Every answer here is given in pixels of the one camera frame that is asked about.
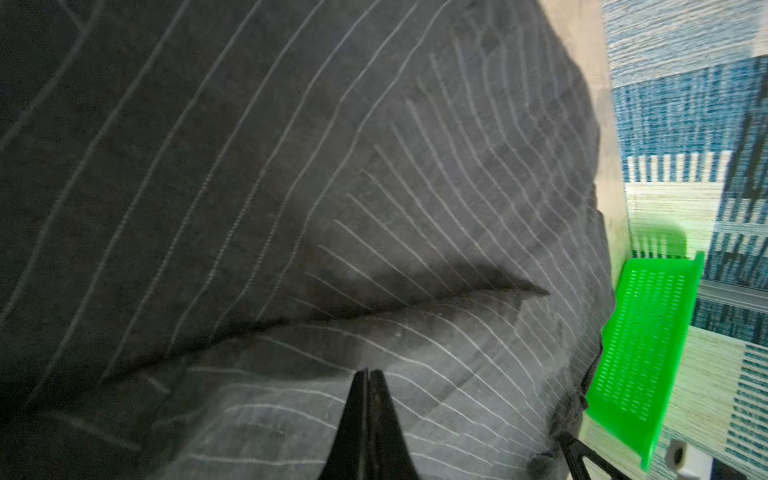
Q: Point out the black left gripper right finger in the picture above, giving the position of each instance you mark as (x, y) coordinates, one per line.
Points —
(388, 454)

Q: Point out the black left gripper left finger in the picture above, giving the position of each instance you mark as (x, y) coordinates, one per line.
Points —
(348, 457)

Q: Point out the dark pinstriped long sleeve shirt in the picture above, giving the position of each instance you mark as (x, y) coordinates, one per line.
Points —
(215, 213)

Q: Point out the green plastic basket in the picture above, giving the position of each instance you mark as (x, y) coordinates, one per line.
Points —
(642, 347)

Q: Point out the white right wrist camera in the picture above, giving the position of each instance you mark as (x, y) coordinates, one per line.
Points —
(688, 462)

